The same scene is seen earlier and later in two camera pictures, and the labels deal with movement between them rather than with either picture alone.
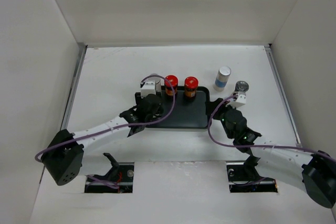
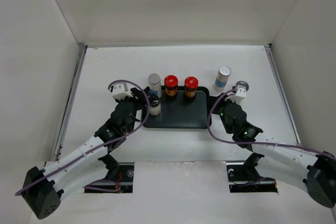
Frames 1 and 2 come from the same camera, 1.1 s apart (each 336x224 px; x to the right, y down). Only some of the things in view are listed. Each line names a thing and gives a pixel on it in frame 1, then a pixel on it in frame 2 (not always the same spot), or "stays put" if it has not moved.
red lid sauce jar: [174, 80] stays put
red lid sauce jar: [190, 85] stays put
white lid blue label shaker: [222, 78] stays put
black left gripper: [139, 99] -> [138, 95]
